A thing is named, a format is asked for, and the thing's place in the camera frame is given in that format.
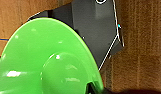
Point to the dark robot base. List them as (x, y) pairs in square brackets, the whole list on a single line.
[(92, 23)]

